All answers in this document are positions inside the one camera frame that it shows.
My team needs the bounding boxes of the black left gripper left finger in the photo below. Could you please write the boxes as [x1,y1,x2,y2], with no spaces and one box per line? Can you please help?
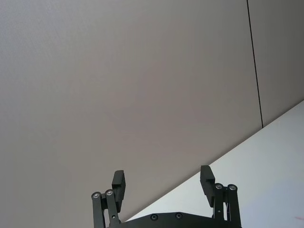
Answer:
[91,170,126,228]

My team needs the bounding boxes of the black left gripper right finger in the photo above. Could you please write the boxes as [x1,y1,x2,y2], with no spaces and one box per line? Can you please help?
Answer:
[200,165,242,228]

